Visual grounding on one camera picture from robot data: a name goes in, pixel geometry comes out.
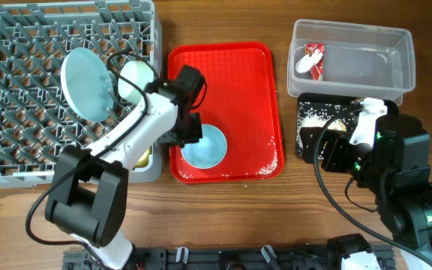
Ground blue bowl with food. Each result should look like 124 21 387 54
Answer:
181 124 227 170

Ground yellow cup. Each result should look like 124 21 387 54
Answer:
134 148 152 168

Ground green bowl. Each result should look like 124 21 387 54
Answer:
118 61 155 105

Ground red snack wrapper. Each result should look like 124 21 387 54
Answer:
304 43 325 81

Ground white napkin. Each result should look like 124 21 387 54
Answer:
295 49 323 74

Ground light blue plate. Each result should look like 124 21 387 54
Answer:
61 47 114 122

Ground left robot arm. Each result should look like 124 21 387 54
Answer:
44 79 207 269

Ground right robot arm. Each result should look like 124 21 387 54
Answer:
301 114 432 269

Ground grey dishwasher rack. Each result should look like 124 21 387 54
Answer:
0 0 162 188

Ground black tray bin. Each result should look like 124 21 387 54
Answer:
295 92 399 160

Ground spilled rice and food scraps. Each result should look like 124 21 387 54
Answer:
296 101 356 154

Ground red plastic tray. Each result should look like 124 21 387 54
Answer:
167 41 284 184

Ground clear plastic bin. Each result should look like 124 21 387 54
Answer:
286 19 416 106

